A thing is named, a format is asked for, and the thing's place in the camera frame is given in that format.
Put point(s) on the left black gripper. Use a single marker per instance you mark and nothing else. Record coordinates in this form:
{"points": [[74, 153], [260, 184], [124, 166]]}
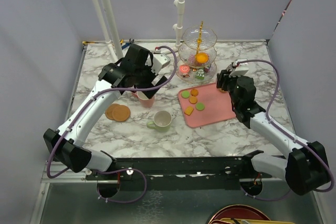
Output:
{"points": [[149, 84]]}

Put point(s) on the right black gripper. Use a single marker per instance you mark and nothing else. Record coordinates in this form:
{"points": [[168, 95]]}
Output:
{"points": [[223, 78]]}

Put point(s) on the toy green cake slice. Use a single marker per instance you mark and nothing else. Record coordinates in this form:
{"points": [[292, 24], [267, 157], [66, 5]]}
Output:
{"points": [[200, 74]]}

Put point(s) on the pink serving tray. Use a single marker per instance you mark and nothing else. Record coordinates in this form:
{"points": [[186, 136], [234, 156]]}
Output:
{"points": [[218, 106]]}

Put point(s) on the toy orange egg tart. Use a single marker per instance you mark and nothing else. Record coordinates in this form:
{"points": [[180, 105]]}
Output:
{"points": [[201, 57]]}

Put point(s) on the three-tier glass dessert stand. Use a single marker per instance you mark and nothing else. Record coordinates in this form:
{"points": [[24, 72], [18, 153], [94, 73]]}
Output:
{"points": [[198, 39]]}

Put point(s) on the toy green macaron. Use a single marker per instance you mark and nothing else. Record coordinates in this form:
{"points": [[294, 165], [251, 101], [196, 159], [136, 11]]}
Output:
{"points": [[185, 94], [200, 106]]}

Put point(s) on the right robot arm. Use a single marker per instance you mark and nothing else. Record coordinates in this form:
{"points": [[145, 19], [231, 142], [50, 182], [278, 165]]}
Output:
{"points": [[273, 129]]}

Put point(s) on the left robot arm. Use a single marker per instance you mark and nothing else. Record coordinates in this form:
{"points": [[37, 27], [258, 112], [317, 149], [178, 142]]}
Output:
{"points": [[134, 72]]}

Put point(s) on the pink mug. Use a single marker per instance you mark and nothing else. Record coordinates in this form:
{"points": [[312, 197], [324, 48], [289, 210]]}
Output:
{"points": [[144, 100]]}

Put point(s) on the toy brown chip cookie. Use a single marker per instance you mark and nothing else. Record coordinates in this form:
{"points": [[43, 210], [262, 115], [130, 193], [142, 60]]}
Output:
{"points": [[194, 92]]}

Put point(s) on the toy orange round cookie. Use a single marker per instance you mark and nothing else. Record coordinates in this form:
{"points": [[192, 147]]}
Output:
{"points": [[193, 99]]}

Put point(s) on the cork coaster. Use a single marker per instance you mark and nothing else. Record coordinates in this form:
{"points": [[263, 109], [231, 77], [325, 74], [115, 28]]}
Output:
{"points": [[121, 113], [109, 110]]}

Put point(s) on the toy yellow cracker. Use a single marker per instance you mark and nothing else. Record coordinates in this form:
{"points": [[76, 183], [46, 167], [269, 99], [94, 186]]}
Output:
{"points": [[189, 110]]}

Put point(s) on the green mug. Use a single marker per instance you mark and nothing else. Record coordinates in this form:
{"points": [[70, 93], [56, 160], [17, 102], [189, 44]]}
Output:
{"points": [[161, 122]]}

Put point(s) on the red round tray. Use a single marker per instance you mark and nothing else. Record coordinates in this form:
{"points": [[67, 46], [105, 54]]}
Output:
{"points": [[240, 212]]}

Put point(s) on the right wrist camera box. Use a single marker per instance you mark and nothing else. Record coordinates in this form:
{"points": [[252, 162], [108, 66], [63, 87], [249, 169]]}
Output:
{"points": [[237, 68]]}

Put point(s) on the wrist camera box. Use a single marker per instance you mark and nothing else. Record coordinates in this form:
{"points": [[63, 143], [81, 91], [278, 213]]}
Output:
{"points": [[237, 68], [160, 61]]}

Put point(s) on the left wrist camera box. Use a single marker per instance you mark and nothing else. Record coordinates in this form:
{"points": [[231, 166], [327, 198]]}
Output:
{"points": [[160, 61]]}

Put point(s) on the white pvc pipe frame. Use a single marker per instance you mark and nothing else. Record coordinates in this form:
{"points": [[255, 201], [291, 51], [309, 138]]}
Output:
{"points": [[108, 25]]}

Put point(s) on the blue-handled pliers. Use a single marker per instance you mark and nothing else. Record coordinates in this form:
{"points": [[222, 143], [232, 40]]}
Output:
{"points": [[127, 44]]}

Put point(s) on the yellow-handled tool at wall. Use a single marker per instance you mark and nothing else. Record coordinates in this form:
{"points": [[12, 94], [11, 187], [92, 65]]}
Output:
{"points": [[92, 42]]}

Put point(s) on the aluminium rail base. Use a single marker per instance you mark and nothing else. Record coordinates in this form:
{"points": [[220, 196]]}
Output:
{"points": [[233, 166]]}

